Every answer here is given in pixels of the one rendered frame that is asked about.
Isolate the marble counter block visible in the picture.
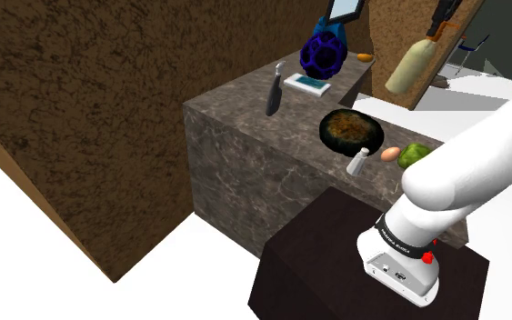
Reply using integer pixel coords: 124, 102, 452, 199
182, 49, 470, 259

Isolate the white tablet with blue screen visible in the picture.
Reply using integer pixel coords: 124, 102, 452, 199
283, 74, 333, 97

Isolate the black bowl with brown food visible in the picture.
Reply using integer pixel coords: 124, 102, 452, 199
318, 108, 386, 158

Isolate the white salt shaker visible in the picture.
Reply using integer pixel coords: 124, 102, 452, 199
346, 147, 370, 177

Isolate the dark blue lattice ball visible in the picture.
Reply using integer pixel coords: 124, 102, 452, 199
299, 31, 349, 81

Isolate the dark brown robot stand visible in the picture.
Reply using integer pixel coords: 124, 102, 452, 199
247, 185, 491, 320

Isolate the brown egg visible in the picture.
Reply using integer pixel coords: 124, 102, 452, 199
380, 146, 402, 163

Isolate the green lettuce head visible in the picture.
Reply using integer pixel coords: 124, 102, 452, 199
397, 142, 435, 170

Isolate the blue stand with mirror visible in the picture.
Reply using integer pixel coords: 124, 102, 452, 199
312, 0, 366, 51

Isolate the cream bottle with orange sprayer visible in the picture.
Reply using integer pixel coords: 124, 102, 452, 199
385, 20, 461, 95

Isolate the blue chair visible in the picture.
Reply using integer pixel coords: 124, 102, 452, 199
454, 34, 491, 76

